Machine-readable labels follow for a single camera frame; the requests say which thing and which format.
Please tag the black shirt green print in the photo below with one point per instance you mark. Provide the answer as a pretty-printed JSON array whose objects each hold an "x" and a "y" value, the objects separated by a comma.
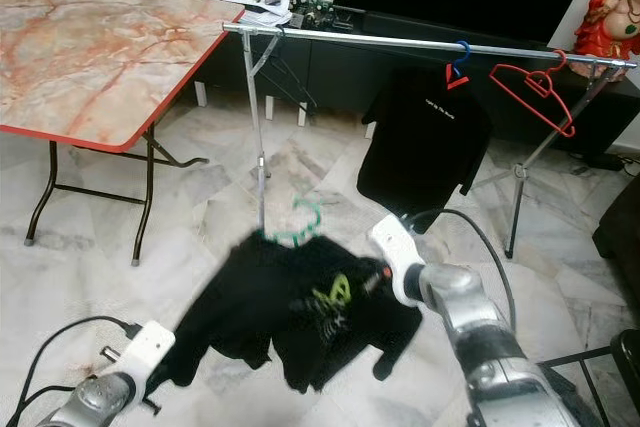
[{"x": 260, "y": 317}]

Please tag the green plastic clothes hanger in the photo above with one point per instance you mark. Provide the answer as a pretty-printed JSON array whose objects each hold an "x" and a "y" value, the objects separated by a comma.
[{"x": 305, "y": 235}]

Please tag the red laughing Buddha statue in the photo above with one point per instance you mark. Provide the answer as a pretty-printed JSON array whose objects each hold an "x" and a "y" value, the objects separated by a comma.
[{"x": 610, "y": 12}]

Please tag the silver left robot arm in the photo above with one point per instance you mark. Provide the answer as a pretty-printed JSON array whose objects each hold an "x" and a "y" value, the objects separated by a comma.
[{"x": 95, "y": 407}]

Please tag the stack of white papers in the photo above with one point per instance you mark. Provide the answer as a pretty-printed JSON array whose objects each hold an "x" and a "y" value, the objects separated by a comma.
[{"x": 262, "y": 5}]

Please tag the blue hook clothes hanger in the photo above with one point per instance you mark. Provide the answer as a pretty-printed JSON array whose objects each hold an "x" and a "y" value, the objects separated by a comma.
[{"x": 467, "y": 50}]

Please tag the black TV console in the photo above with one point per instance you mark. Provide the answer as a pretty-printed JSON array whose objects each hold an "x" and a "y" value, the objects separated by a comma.
[{"x": 330, "y": 77}]

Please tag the black T-shirt white text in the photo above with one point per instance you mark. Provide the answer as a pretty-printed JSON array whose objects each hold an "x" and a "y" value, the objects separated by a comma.
[{"x": 425, "y": 147}]

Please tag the red plastic clothes hanger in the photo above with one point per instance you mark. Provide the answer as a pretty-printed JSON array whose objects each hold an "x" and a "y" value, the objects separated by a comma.
[{"x": 538, "y": 99}]

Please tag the silver metal clothes rack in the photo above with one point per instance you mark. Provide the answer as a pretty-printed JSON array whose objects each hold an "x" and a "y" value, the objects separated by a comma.
[{"x": 360, "y": 39}]

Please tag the dark fabric sofa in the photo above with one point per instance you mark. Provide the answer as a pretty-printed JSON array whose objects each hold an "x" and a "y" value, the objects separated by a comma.
[{"x": 620, "y": 217}]

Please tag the black metal-frame stand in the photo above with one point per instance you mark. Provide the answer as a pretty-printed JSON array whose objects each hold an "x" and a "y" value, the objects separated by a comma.
[{"x": 625, "y": 387}]

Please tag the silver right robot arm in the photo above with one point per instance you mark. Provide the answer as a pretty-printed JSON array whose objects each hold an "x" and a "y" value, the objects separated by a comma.
[{"x": 480, "y": 327}]

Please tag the marble-top red-edged folding table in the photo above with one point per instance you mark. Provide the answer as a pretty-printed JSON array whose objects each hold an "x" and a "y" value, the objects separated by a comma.
[{"x": 100, "y": 47}]

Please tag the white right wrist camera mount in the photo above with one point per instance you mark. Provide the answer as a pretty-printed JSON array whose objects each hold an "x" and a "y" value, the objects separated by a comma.
[{"x": 395, "y": 247}]

